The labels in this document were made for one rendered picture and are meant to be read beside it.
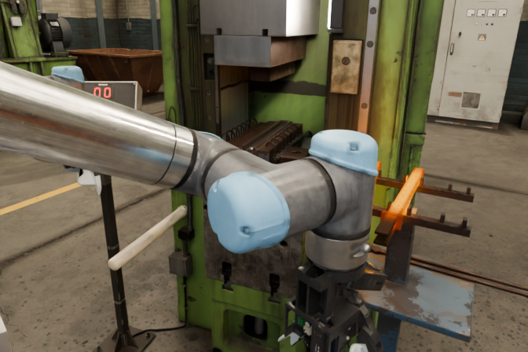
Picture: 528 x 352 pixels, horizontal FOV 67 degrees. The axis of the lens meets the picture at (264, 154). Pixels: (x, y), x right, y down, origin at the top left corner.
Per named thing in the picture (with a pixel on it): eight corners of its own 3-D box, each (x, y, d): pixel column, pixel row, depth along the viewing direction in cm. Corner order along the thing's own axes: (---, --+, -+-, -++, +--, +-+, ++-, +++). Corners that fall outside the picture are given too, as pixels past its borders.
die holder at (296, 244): (298, 301, 141) (304, 185, 127) (204, 276, 153) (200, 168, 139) (331, 229, 190) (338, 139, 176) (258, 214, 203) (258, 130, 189)
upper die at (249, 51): (270, 67, 126) (271, 36, 123) (214, 64, 132) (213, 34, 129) (306, 57, 163) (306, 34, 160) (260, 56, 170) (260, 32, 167)
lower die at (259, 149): (269, 172, 137) (269, 148, 134) (217, 164, 144) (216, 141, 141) (302, 141, 174) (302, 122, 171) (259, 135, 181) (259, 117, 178)
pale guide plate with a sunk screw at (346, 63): (357, 94, 130) (361, 41, 125) (329, 92, 133) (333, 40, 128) (357, 93, 132) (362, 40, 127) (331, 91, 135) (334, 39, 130)
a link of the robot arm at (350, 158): (290, 133, 44) (343, 123, 49) (287, 221, 48) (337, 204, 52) (342, 152, 38) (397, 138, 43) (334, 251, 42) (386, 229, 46)
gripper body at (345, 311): (281, 339, 52) (284, 258, 48) (323, 308, 57) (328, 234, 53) (328, 375, 46) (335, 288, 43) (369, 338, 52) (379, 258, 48)
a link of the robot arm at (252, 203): (190, 225, 44) (270, 201, 50) (246, 276, 35) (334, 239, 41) (187, 157, 41) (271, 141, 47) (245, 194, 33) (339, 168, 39)
